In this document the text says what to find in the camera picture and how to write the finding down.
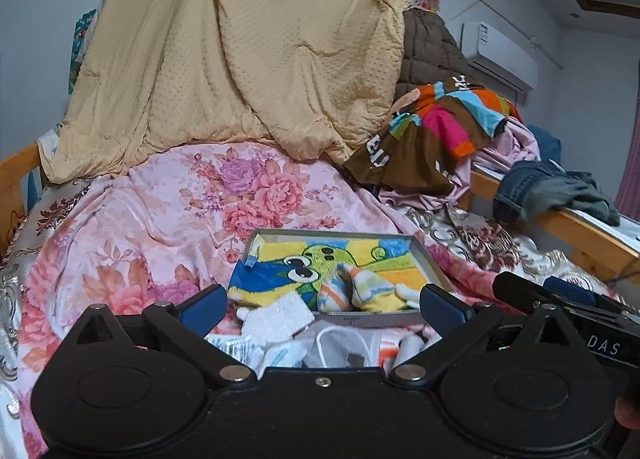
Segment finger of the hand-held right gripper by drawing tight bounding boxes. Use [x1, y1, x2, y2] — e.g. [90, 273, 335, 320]
[542, 276, 640, 314]
[492, 271, 640, 329]

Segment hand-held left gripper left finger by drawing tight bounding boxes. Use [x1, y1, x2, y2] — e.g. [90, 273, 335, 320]
[75, 284, 256, 387]

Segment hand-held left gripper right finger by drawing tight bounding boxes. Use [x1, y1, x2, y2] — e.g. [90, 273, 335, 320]
[387, 284, 576, 387]

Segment grey metal tray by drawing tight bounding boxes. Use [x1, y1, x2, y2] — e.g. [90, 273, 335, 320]
[230, 228, 453, 330]

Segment tissue packet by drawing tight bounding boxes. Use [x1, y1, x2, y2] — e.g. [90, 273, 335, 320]
[262, 339, 311, 370]

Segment white orange box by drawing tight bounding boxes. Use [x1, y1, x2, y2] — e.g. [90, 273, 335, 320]
[377, 339, 401, 365]

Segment striped baby sock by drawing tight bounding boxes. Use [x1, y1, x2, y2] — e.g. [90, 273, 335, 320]
[316, 264, 361, 314]
[345, 266, 408, 314]

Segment white textured pad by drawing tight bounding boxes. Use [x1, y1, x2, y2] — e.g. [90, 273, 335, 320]
[240, 293, 317, 345]

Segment grey green garment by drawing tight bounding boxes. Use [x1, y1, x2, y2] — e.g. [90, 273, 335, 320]
[520, 171, 621, 226]

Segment pink floral quilt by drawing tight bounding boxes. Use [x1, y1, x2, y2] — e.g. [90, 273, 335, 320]
[15, 141, 451, 459]

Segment cartoon printed towel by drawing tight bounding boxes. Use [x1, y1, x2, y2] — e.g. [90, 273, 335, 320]
[227, 239, 426, 312]

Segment grey face mask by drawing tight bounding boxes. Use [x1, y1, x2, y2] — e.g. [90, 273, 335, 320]
[302, 326, 386, 370]

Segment blue jeans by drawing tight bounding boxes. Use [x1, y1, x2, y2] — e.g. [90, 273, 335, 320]
[492, 159, 571, 224]

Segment pink curtain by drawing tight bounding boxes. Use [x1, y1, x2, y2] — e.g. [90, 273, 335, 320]
[615, 134, 640, 224]

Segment dark blue cloth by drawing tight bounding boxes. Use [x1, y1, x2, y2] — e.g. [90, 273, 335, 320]
[527, 125, 563, 162]

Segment colourful striped brown garment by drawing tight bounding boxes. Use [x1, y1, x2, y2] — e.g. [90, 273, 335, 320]
[342, 76, 523, 197]

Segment white air conditioner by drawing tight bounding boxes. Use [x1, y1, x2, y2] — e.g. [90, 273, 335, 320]
[460, 21, 538, 92]

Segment yellow dotted blanket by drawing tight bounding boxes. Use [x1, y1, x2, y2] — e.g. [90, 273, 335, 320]
[50, 0, 408, 177]

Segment brown quilted blanket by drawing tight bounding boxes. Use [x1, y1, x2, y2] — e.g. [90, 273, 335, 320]
[395, 9, 488, 100]

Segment teal wall poster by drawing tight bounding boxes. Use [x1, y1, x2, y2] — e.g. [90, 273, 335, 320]
[67, 9, 98, 94]

